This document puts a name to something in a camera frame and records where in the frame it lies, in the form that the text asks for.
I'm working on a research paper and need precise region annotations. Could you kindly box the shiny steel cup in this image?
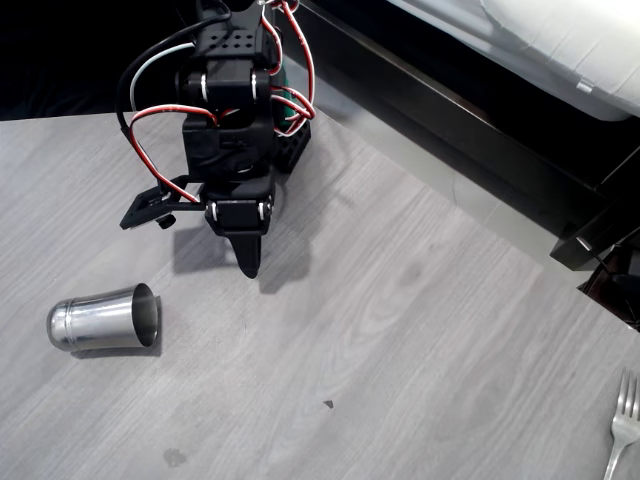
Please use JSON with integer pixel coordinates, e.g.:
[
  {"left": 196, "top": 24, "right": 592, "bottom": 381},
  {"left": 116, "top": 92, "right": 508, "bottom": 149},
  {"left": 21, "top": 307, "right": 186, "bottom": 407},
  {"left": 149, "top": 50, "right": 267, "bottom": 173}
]
[{"left": 46, "top": 282, "right": 162, "bottom": 352}]

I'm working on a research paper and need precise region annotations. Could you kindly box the black perforated arm base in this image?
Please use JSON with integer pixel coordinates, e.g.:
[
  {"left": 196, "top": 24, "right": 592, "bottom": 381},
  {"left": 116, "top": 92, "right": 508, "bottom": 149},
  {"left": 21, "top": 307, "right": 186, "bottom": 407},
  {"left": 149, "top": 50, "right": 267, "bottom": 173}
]
[{"left": 272, "top": 121, "right": 312, "bottom": 175}]

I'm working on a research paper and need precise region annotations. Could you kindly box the green circuit board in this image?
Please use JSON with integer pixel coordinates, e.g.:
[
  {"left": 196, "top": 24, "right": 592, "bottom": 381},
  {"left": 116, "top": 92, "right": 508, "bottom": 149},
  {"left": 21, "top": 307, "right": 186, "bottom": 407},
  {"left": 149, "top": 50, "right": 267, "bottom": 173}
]
[{"left": 272, "top": 63, "right": 307, "bottom": 127}]

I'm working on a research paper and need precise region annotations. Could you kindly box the white mattress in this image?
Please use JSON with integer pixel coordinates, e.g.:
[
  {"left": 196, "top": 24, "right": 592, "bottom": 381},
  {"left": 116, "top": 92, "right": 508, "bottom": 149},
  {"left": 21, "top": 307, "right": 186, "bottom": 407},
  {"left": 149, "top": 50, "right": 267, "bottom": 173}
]
[{"left": 387, "top": 0, "right": 640, "bottom": 123}]

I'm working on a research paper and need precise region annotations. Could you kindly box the silver metal fork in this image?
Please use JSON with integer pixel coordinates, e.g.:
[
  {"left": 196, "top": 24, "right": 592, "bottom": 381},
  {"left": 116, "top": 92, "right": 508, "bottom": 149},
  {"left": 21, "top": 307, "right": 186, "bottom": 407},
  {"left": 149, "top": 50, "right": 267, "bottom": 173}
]
[{"left": 602, "top": 368, "right": 640, "bottom": 480}]

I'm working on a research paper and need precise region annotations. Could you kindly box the looped red white gripper cable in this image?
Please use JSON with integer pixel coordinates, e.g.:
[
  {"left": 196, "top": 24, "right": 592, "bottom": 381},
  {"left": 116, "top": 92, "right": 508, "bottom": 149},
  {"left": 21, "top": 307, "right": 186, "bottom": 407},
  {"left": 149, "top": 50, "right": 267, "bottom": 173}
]
[{"left": 130, "top": 105, "right": 221, "bottom": 205}]

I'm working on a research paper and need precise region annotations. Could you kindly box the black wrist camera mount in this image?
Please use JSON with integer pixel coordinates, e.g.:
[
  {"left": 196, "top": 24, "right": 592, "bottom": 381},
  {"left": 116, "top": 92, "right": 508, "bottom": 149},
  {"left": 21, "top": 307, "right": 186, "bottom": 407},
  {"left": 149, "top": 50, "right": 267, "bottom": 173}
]
[{"left": 118, "top": 174, "right": 206, "bottom": 231}]

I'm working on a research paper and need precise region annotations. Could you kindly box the long red white servo cable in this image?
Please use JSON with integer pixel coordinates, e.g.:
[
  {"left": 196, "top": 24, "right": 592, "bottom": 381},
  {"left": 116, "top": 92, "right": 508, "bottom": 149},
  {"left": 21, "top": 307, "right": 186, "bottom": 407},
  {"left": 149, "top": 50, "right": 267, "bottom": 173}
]
[{"left": 258, "top": 0, "right": 318, "bottom": 139}]

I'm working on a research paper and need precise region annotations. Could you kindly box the grey white cable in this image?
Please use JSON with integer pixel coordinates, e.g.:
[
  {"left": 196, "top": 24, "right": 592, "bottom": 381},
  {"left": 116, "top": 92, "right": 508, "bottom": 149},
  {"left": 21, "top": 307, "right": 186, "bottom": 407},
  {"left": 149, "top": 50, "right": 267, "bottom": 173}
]
[{"left": 129, "top": 41, "right": 196, "bottom": 114}]

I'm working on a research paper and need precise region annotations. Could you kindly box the thick black cable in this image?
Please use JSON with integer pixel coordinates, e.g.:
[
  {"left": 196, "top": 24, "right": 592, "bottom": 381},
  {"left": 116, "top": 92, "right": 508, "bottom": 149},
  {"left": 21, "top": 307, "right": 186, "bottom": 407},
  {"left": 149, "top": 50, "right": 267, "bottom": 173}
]
[{"left": 115, "top": 13, "right": 234, "bottom": 189}]

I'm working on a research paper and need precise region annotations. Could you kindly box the dark wooden bed frame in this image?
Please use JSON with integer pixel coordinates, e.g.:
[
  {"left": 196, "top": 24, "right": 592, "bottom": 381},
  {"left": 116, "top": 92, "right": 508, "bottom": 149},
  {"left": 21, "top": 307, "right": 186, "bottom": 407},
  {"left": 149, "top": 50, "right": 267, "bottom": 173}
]
[{"left": 279, "top": 0, "right": 640, "bottom": 274}]

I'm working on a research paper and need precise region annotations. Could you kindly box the thin black floor cable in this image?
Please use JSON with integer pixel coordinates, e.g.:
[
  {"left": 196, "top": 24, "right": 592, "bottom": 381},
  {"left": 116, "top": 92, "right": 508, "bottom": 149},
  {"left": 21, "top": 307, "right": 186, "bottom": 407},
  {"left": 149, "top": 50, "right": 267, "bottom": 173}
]
[{"left": 574, "top": 236, "right": 640, "bottom": 331}]

